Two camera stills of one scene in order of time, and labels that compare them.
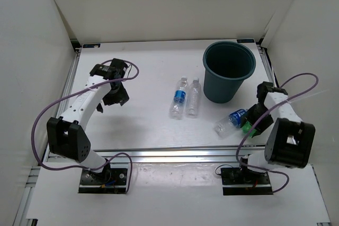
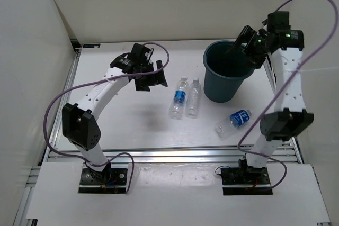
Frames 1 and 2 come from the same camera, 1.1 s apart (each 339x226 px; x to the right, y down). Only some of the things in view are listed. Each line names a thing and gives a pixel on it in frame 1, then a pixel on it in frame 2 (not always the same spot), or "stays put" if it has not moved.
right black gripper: [263, 125] → [249, 35]
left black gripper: [121, 97] → [155, 79]
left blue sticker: [91, 45] stays put
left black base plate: [113, 181] stays put
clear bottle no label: [194, 101] stays put
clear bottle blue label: [178, 107] stays put
